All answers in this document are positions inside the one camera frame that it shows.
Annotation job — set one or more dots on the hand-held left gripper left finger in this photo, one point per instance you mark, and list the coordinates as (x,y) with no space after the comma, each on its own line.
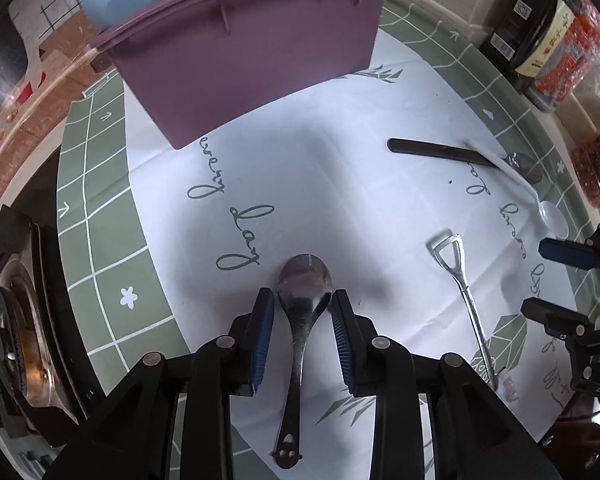
(260,345)

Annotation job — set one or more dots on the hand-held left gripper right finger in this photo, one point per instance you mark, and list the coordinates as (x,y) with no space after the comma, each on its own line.
(342,345)

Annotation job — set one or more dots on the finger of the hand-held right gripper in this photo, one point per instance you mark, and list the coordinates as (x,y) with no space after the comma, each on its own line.
(550,312)
(565,254)

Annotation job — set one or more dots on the white plastic spoon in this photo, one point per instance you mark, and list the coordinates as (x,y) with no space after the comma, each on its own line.
(555,217)

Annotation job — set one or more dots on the purple plastic utensil organizer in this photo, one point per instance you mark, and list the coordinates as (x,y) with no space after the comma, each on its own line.
(240,70)

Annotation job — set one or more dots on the shovel-shaped metal spoon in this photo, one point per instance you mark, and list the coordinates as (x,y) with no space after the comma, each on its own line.
(472,310)

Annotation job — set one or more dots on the green and white table mat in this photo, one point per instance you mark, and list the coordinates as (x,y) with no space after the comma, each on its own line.
(330,185)

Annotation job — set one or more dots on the red chili jar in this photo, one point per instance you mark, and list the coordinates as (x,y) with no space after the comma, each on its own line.
(570,65)

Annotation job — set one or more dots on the dark sauce bottle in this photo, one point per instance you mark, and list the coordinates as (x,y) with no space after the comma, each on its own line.
(530,20)

